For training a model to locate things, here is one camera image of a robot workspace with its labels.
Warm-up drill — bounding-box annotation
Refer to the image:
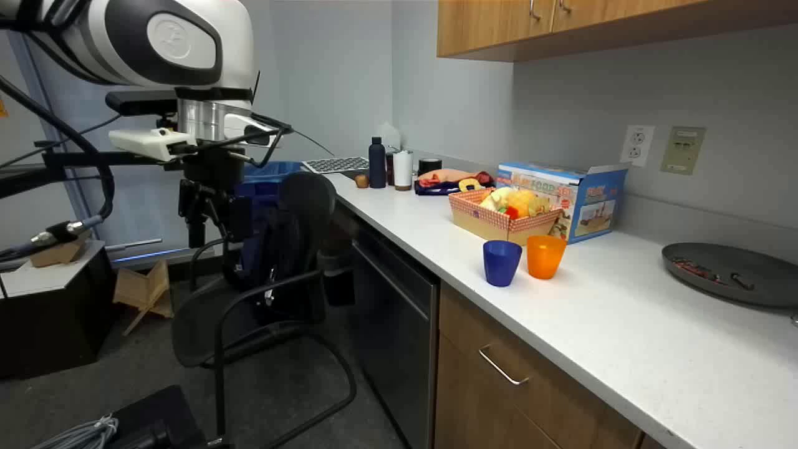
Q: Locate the black cabinet with white top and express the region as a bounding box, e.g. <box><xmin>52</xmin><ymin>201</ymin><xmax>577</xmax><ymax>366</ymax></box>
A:
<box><xmin>0</xmin><ymin>240</ymin><xmax>120</xmax><ymax>382</ymax></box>

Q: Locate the wooden wall cabinet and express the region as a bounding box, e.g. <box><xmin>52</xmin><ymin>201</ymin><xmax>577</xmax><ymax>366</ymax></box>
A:
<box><xmin>437</xmin><ymin>0</ymin><xmax>798</xmax><ymax>62</ymax></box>

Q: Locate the blue toy food box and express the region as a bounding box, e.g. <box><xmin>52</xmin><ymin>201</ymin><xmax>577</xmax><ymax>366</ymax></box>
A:
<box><xmin>496</xmin><ymin>158</ymin><xmax>630</xmax><ymax>243</ymax></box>

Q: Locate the orange red toy pile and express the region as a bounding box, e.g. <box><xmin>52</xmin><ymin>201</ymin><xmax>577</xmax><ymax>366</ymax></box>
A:
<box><xmin>415</xmin><ymin>167</ymin><xmax>498</xmax><ymax>196</ymax></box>

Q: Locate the yellow orange round toy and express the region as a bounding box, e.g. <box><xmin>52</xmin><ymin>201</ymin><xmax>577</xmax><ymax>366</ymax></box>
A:
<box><xmin>507</xmin><ymin>190</ymin><xmax>550</xmax><ymax>222</ymax></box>

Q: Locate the folded brown cardboard piece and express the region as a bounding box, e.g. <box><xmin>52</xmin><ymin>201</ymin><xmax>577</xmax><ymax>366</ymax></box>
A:
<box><xmin>113</xmin><ymin>257</ymin><xmax>175</xmax><ymax>337</ymax></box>

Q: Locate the blue plastic cup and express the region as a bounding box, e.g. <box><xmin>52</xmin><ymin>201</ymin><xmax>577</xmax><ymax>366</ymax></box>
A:
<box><xmin>482</xmin><ymin>237</ymin><xmax>523</xmax><ymax>289</ymax></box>

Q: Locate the blue recycling bin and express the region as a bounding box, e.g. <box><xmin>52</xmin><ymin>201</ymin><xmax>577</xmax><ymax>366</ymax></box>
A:
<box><xmin>234</xmin><ymin>158</ymin><xmax>306</xmax><ymax>232</ymax></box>

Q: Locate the white bottle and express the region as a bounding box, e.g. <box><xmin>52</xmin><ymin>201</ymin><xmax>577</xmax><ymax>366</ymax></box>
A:
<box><xmin>391</xmin><ymin>146</ymin><xmax>416</xmax><ymax>191</ymax></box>

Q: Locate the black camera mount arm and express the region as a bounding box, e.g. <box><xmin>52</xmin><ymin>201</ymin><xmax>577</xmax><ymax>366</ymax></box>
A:
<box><xmin>0</xmin><ymin>137</ymin><xmax>189</xmax><ymax>201</ymax></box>

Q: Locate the black office chair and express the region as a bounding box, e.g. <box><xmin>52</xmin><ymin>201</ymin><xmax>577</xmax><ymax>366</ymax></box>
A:
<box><xmin>170</xmin><ymin>170</ymin><xmax>358</xmax><ymax>449</ymax></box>

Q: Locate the dark blue bottle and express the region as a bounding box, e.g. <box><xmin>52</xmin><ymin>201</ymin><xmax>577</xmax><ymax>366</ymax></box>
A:
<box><xmin>367</xmin><ymin>134</ymin><xmax>388</xmax><ymax>190</ymax></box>

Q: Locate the wooden drawer with metal handle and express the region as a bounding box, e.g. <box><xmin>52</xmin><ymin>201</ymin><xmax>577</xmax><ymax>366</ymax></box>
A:
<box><xmin>437</xmin><ymin>281</ymin><xmax>644</xmax><ymax>449</ymax></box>

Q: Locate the black stereo camera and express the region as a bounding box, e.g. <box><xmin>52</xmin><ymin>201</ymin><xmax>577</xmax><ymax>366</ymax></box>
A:
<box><xmin>104</xmin><ymin>87</ymin><xmax>183</xmax><ymax>116</ymax></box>

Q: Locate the orange plastic cup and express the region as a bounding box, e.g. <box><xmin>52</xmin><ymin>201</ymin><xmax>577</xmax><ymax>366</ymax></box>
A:
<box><xmin>523</xmin><ymin>232</ymin><xmax>569</xmax><ymax>281</ymax></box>

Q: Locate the white power outlet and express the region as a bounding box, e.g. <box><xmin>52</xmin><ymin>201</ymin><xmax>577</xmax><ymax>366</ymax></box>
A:
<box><xmin>618</xmin><ymin>122</ymin><xmax>655</xmax><ymax>170</ymax></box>

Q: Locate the small brown cardboard box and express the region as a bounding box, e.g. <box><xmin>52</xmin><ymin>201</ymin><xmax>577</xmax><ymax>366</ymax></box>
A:
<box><xmin>27</xmin><ymin>237</ymin><xmax>90</xmax><ymax>268</ymax></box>

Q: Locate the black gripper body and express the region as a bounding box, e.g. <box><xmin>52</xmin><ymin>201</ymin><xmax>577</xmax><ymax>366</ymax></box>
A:
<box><xmin>179</xmin><ymin>141</ymin><xmax>250</xmax><ymax>201</ymax></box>

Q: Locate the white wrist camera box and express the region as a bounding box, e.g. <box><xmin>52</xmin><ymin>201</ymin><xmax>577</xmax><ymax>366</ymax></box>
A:
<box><xmin>108</xmin><ymin>124</ymin><xmax>194</xmax><ymax>163</ymax></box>

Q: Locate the checkered cardboard food basket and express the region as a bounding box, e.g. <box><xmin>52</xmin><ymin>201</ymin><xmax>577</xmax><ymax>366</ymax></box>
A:
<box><xmin>446</xmin><ymin>187</ymin><xmax>562</xmax><ymax>247</ymax></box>

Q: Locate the round dark griddle pan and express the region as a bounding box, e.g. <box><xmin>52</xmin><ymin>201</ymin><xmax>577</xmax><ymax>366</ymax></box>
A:
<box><xmin>661</xmin><ymin>240</ymin><xmax>798</xmax><ymax>312</ymax></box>

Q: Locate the black flat tray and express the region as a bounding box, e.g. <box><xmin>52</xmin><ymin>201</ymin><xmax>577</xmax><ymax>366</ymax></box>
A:
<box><xmin>411</xmin><ymin>178</ymin><xmax>461</xmax><ymax>198</ymax></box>

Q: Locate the stainless steel dishwasher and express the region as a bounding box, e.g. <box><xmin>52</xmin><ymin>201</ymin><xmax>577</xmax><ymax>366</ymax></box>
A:
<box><xmin>351</xmin><ymin>222</ymin><xmax>441</xmax><ymax>449</ymax></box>

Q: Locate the grey cable bundle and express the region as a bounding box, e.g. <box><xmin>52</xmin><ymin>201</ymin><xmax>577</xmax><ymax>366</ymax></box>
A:
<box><xmin>32</xmin><ymin>414</ymin><xmax>124</xmax><ymax>449</ymax></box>

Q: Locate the grey keyboard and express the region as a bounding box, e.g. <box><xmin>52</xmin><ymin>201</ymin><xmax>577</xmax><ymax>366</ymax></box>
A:
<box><xmin>302</xmin><ymin>155</ymin><xmax>372</xmax><ymax>176</ymax></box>

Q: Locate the beige wall switch plate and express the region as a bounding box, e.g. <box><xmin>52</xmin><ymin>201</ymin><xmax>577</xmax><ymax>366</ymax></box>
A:
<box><xmin>661</xmin><ymin>124</ymin><xmax>708</xmax><ymax>176</ymax></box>

